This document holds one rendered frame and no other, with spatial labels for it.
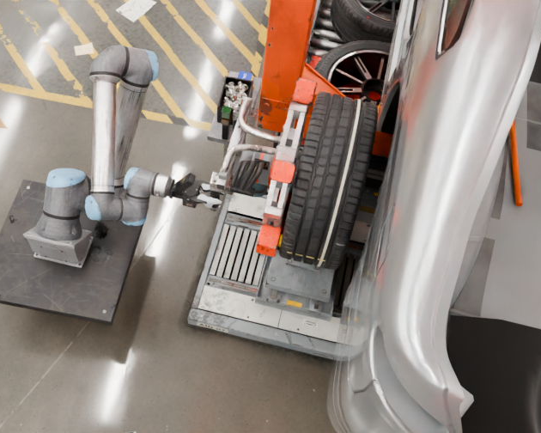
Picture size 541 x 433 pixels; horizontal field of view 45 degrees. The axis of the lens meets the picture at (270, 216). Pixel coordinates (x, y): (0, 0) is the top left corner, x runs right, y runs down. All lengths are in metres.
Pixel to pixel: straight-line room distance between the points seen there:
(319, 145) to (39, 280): 1.40
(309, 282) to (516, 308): 1.00
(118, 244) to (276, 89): 0.98
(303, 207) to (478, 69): 0.82
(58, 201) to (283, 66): 1.08
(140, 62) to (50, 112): 1.34
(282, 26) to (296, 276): 1.13
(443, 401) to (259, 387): 1.68
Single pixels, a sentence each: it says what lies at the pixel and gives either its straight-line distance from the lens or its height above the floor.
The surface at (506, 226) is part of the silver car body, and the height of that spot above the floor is 1.01.
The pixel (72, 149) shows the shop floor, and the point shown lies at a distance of 3.72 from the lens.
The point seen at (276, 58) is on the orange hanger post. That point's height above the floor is 0.99.
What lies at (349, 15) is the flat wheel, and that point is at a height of 0.48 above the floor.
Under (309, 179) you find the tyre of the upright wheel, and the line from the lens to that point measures 2.25.
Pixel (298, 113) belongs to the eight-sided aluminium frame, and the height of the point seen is 1.11.
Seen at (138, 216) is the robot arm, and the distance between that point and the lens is 2.59.
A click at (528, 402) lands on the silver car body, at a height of 0.91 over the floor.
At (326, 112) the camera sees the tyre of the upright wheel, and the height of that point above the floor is 1.17.
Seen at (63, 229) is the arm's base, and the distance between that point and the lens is 2.87.
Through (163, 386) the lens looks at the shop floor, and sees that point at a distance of 3.09.
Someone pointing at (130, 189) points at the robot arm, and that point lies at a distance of 2.57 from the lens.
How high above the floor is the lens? 2.98
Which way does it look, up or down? 60 degrees down
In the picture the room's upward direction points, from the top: 10 degrees clockwise
